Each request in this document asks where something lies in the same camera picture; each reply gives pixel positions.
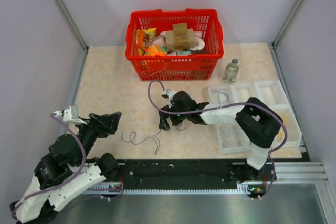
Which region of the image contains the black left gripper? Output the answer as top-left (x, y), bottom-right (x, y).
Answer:
top-left (74, 112), bottom-right (122, 166)

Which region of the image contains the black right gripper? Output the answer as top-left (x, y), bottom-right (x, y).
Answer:
top-left (159, 102), bottom-right (190, 131)

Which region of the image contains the blue thin wire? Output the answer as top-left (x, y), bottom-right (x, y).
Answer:
top-left (211, 91), bottom-right (232, 105)

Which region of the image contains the yellow thin wire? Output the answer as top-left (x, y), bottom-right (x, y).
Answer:
top-left (278, 115), bottom-right (292, 141)

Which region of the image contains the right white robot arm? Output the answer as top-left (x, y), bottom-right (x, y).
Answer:
top-left (158, 89), bottom-right (284, 180)

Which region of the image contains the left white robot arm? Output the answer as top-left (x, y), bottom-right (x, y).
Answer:
top-left (10, 105), bottom-right (122, 223)

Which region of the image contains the red plastic shopping basket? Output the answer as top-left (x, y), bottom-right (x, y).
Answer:
top-left (125, 9), bottom-right (224, 81)

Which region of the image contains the orange sponge pack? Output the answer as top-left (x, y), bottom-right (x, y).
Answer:
top-left (144, 45), bottom-right (168, 56)

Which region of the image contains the clear plastic bottle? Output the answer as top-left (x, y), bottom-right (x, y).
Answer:
top-left (223, 59), bottom-right (239, 83)

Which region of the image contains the pink white plush item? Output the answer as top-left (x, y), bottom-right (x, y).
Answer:
top-left (190, 31), bottom-right (205, 51)

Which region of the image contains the white compartment tray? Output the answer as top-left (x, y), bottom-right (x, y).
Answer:
top-left (207, 80), bottom-right (302, 158)

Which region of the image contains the brown cardboard box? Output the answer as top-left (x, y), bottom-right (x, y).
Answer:
top-left (165, 23), bottom-right (195, 51)

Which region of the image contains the orange snack packet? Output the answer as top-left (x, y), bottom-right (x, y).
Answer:
top-left (135, 28), bottom-right (156, 56)

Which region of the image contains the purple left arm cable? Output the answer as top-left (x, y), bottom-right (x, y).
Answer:
top-left (12, 112), bottom-right (124, 221)

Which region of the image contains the white wire in tray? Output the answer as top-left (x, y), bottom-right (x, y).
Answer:
top-left (220, 126), bottom-right (241, 147)

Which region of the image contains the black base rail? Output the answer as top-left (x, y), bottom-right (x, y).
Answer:
top-left (108, 159), bottom-right (274, 190)

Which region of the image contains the white slotted cable duct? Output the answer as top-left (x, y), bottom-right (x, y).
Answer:
top-left (83, 183), bottom-right (261, 195)

